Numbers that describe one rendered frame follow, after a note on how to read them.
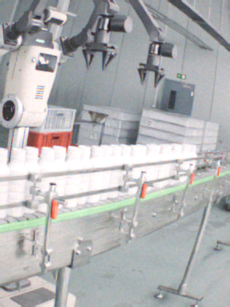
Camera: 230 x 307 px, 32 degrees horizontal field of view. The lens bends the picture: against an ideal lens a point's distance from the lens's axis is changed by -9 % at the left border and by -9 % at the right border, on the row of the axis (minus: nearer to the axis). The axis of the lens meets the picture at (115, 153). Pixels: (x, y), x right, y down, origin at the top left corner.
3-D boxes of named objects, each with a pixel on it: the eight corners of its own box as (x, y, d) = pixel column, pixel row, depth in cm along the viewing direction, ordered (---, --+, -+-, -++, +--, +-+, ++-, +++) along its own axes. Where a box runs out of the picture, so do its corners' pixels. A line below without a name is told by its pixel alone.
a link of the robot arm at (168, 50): (158, 33, 183) (150, 29, 175) (180, 37, 177) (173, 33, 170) (155, 56, 184) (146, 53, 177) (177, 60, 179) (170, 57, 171)
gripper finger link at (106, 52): (104, 69, 136) (109, 44, 135) (86, 68, 139) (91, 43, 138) (114, 72, 142) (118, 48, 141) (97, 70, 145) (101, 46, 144)
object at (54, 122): (41, 133, 369) (45, 108, 366) (8, 125, 384) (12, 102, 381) (73, 131, 425) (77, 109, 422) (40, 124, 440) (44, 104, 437)
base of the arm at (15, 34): (16, 46, 167) (13, 25, 169) (29, 37, 163) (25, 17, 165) (3, 44, 160) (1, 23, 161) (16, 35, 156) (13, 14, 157)
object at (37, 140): (37, 157, 373) (41, 133, 370) (5, 147, 388) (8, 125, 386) (69, 153, 429) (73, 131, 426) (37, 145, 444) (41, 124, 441)
